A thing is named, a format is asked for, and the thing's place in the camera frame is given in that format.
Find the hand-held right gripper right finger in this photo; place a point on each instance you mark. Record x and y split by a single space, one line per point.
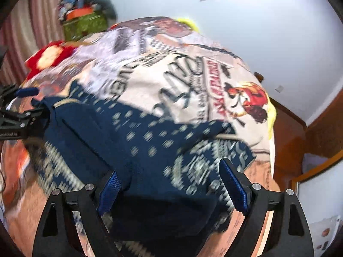
235 187

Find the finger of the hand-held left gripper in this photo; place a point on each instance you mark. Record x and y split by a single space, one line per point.
29 115
26 91

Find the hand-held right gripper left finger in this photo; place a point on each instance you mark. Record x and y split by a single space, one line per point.
109 192

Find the navy patterned hoodie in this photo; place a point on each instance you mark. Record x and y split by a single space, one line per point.
107 139

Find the red plush toy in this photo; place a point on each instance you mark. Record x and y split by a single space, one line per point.
51 56

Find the striped satin curtain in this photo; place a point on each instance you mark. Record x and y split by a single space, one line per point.
21 32

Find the white sliding wardrobe door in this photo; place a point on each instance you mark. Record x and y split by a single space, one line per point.
321 198

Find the green patterned box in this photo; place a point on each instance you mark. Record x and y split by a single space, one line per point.
84 26

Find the wooden baseboard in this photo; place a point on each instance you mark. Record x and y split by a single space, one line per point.
289 112

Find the orange box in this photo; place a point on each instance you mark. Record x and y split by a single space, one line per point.
80 13

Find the wooden door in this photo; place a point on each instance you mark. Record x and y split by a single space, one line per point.
327 128

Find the printed blanket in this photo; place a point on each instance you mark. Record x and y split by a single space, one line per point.
174 85

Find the white wall socket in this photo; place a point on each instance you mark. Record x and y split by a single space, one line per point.
279 88

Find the wooden bed post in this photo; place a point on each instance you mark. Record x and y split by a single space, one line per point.
259 77

